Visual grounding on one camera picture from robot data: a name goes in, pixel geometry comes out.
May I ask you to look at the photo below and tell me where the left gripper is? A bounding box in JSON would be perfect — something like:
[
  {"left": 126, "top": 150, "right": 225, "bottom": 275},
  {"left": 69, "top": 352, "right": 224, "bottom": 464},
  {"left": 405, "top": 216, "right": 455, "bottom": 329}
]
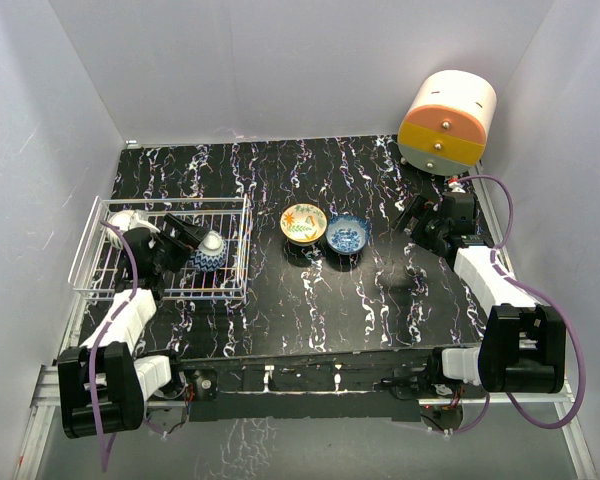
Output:
[{"left": 151, "top": 215, "right": 209, "bottom": 274}]

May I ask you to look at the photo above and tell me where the red patterned bowl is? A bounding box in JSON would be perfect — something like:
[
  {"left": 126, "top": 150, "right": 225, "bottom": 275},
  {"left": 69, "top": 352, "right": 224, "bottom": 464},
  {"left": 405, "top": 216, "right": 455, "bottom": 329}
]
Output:
[{"left": 191, "top": 230, "right": 228, "bottom": 273}]

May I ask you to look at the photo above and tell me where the white orange-rimmed bowl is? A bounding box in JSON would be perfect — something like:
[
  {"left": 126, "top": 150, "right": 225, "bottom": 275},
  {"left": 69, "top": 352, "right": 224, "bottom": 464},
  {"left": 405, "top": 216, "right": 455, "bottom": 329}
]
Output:
[{"left": 105, "top": 210, "right": 139, "bottom": 250}]

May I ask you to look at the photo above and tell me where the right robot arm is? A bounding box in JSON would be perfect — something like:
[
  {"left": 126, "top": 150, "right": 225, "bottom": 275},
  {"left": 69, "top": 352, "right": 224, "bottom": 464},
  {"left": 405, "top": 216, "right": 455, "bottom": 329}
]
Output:
[{"left": 394, "top": 192, "right": 566, "bottom": 397}]

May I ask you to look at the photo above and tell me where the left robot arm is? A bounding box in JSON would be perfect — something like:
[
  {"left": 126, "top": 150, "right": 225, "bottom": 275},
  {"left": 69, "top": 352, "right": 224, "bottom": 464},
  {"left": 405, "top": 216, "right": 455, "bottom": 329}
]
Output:
[{"left": 57, "top": 214, "right": 210, "bottom": 439}]

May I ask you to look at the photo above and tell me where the blue floral bowl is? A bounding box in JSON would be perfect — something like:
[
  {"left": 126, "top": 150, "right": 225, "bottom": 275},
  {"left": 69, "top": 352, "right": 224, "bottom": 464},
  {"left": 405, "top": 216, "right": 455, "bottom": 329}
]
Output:
[{"left": 325, "top": 215, "right": 370, "bottom": 255}]

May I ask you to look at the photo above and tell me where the round pastel drawer cabinet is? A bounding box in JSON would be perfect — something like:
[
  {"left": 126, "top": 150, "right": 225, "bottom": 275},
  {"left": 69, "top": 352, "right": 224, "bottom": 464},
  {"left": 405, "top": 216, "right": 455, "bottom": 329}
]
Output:
[{"left": 397, "top": 70, "right": 497, "bottom": 177}]

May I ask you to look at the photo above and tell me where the yellow floral bowl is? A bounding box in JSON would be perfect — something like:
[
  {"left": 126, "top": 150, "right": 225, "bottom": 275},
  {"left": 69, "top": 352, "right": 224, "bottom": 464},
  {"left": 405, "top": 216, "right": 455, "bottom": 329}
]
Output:
[{"left": 280, "top": 203, "right": 328, "bottom": 246}]

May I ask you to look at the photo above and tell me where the white wire dish rack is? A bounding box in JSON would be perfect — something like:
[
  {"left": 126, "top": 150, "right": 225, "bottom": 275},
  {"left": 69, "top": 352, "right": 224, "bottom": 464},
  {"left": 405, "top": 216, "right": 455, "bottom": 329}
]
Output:
[{"left": 68, "top": 196, "right": 253, "bottom": 302}]

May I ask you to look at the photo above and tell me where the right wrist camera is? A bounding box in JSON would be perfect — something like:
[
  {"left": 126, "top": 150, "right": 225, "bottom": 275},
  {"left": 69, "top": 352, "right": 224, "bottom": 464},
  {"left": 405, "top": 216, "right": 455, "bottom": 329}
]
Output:
[{"left": 446, "top": 176, "right": 470, "bottom": 195}]

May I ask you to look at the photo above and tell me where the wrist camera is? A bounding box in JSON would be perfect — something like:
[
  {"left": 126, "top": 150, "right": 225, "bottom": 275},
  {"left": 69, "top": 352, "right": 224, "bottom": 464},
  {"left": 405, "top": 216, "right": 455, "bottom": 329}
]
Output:
[
  {"left": 446, "top": 176, "right": 470, "bottom": 195},
  {"left": 128, "top": 210, "right": 160, "bottom": 233}
]

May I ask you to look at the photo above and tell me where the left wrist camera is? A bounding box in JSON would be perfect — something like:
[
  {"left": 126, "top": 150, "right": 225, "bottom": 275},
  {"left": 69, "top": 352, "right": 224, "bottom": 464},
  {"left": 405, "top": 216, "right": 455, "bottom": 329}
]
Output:
[{"left": 128, "top": 210, "right": 160, "bottom": 233}]

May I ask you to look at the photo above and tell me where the aluminium frame rail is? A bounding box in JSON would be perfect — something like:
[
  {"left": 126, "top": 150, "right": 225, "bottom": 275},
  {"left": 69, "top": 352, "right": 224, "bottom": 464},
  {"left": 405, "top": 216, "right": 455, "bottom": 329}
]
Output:
[{"left": 12, "top": 304, "right": 131, "bottom": 480}]

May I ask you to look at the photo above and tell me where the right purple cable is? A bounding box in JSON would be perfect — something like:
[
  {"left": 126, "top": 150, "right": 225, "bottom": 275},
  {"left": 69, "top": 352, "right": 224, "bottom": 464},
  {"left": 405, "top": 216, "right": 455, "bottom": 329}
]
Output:
[{"left": 444, "top": 174, "right": 587, "bottom": 434}]

